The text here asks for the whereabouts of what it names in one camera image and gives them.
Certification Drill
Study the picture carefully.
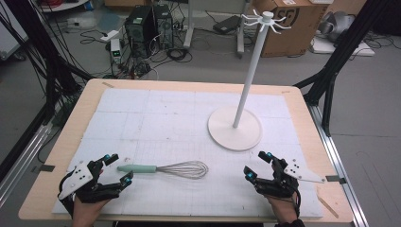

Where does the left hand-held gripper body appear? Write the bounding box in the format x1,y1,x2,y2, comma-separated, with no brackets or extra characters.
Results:
58,159,123,204

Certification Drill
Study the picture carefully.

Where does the coiled black cable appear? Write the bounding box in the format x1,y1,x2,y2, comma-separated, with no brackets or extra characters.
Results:
166,46,194,64

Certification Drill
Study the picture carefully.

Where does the thin wooden stick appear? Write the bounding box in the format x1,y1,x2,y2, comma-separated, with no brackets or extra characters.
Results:
316,194,340,219

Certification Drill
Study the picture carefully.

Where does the white power supply unit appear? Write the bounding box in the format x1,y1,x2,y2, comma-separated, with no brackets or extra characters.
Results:
110,38,123,64

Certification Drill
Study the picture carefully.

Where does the black table clip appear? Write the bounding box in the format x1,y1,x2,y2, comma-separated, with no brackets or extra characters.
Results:
324,174,348,185
30,163,57,174

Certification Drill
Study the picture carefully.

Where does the white power strip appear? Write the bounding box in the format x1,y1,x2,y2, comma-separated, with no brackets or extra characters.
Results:
99,29,120,43

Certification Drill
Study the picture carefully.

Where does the white flat board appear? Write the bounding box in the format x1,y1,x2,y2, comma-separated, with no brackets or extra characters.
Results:
309,35,376,58

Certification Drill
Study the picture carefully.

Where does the black flat device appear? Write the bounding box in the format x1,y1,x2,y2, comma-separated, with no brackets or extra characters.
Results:
212,14,243,35

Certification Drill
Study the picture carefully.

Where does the grey plastic object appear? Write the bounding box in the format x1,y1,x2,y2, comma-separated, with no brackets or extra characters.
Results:
317,10,357,44

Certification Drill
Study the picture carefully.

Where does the person's black sleeve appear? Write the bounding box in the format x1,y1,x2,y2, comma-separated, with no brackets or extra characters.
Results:
273,218,306,227

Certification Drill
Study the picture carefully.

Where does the white hook stand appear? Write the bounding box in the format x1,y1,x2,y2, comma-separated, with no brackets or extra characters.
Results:
206,9,293,152

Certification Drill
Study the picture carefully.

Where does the person's left hand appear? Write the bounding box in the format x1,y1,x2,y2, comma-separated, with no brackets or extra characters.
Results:
71,193,112,227

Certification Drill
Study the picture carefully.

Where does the aluminium rail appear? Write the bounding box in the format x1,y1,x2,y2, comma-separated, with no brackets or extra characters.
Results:
306,103,371,227
0,122,54,207

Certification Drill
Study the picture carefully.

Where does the white desk leg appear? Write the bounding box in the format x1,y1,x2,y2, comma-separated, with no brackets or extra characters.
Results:
235,0,253,60
183,0,195,49

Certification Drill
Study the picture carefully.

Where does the cardboard box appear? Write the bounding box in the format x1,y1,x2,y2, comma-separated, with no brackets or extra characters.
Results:
251,0,331,59

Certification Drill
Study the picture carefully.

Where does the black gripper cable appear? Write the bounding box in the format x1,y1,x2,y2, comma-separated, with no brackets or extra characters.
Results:
292,187,303,218
57,175,77,219

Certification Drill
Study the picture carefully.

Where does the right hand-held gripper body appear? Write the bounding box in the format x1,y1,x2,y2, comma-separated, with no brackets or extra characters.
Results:
254,157,326,200

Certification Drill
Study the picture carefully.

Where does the whisk with green handle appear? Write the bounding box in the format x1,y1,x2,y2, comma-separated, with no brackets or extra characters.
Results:
116,160,210,181

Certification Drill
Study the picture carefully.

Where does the round white table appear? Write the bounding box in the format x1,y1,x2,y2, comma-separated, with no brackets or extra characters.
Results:
37,0,92,13

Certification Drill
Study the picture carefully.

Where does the black computer tower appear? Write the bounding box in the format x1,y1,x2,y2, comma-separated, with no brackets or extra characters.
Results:
124,5,157,59
153,3,175,50

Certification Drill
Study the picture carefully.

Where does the person's right hand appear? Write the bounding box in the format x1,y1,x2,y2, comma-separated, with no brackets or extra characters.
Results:
264,191,301,225

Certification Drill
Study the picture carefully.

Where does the black metal frame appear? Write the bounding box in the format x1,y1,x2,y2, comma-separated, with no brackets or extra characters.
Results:
292,0,401,138
0,0,95,183

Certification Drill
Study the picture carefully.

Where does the white grid mat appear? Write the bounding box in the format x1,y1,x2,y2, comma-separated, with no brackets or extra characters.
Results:
51,87,324,219

